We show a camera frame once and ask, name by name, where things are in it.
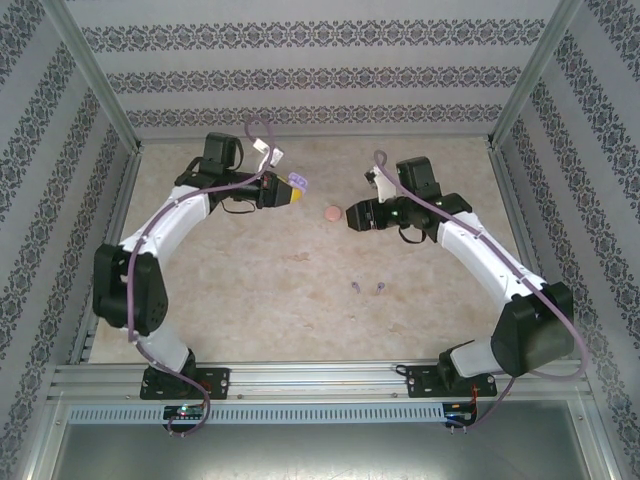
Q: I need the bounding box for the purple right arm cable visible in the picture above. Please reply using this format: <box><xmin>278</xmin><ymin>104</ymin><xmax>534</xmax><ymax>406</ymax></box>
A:
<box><xmin>372</xmin><ymin>149</ymin><xmax>586</xmax><ymax>434</ymax></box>

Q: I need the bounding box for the slotted grey cable duct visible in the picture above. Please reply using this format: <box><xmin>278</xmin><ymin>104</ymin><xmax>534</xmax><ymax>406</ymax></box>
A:
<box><xmin>67</xmin><ymin>403</ymin><xmax>447</xmax><ymax>424</ymax></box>

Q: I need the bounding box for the aluminium right frame post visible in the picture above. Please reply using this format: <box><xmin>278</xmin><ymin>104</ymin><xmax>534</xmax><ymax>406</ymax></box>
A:
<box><xmin>485</xmin><ymin>0</ymin><xmax>585</xmax><ymax>150</ymax></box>

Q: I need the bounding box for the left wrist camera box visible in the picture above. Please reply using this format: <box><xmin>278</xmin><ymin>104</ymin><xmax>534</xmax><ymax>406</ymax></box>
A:
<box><xmin>252</xmin><ymin>138</ymin><xmax>285</xmax><ymax>169</ymax></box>

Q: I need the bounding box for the aluminium left side rail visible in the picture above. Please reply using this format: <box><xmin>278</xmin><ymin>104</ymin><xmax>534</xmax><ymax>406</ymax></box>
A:
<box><xmin>68</xmin><ymin>148</ymin><xmax>145</xmax><ymax>365</ymax></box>

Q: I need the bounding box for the aluminium mounting rail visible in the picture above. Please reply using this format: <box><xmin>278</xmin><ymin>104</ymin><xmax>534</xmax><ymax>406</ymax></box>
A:
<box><xmin>47</xmin><ymin>363</ymin><xmax>587</xmax><ymax>402</ymax></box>

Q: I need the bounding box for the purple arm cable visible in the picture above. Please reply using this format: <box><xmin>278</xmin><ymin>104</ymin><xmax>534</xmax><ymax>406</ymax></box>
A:
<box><xmin>127</xmin><ymin>117</ymin><xmax>279</xmax><ymax>435</ymax></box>
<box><xmin>372</xmin><ymin>149</ymin><xmax>586</xmax><ymax>434</ymax></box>

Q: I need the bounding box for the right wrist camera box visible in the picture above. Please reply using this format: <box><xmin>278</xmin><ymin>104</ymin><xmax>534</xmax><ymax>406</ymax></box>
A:
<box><xmin>363</xmin><ymin>167</ymin><xmax>397</xmax><ymax>204</ymax></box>

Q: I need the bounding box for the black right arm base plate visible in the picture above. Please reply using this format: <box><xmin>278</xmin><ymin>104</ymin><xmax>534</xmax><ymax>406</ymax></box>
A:
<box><xmin>405</xmin><ymin>364</ymin><xmax>499</xmax><ymax>400</ymax></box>

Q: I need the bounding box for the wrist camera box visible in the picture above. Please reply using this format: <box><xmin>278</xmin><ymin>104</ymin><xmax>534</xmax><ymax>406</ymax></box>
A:
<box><xmin>363</xmin><ymin>167</ymin><xmax>397</xmax><ymax>204</ymax></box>
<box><xmin>252</xmin><ymin>138</ymin><xmax>285</xmax><ymax>169</ymax></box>

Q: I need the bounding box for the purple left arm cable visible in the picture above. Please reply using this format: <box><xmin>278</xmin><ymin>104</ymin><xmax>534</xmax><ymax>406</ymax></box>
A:
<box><xmin>127</xmin><ymin>117</ymin><xmax>279</xmax><ymax>435</ymax></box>

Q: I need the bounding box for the aluminium left frame post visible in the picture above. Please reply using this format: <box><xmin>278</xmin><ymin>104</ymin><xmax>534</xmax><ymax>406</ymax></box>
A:
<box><xmin>38</xmin><ymin>0</ymin><xmax>145</xmax><ymax>152</ymax></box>

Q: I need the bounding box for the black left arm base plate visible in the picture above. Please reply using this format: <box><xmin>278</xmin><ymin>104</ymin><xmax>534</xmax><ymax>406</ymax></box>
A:
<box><xmin>139</xmin><ymin>367</ymin><xmax>231</xmax><ymax>401</ymax></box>

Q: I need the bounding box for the left control circuit board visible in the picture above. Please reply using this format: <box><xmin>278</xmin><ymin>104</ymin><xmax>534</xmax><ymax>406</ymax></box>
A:
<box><xmin>163</xmin><ymin>404</ymin><xmax>206</xmax><ymax>421</ymax></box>

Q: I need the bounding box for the control circuit board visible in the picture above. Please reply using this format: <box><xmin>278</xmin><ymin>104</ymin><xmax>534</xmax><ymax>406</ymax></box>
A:
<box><xmin>163</xmin><ymin>404</ymin><xmax>206</xmax><ymax>421</ymax></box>
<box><xmin>445</xmin><ymin>402</ymin><xmax>479</xmax><ymax>425</ymax></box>

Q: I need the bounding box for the right control circuit board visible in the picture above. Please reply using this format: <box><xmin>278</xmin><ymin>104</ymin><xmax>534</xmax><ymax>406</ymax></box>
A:
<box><xmin>445</xmin><ymin>402</ymin><xmax>479</xmax><ymax>425</ymax></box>

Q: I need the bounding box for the aluminium frame post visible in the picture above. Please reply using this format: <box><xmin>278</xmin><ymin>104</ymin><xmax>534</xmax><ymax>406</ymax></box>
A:
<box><xmin>485</xmin><ymin>0</ymin><xmax>585</xmax><ymax>150</ymax></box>
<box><xmin>38</xmin><ymin>0</ymin><xmax>145</xmax><ymax>152</ymax></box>

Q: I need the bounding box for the aluminium right side rail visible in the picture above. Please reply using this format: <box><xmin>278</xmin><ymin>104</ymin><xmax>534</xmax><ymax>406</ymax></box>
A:
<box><xmin>487</xmin><ymin>144</ymin><xmax>571</xmax><ymax>361</ymax></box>

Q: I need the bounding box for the thin black left wrist cable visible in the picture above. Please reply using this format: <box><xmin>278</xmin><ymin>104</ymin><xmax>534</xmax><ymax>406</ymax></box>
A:
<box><xmin>221</xmin><ymin>198</ymin><xmax>262</xmax><ymax>216</ymax></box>

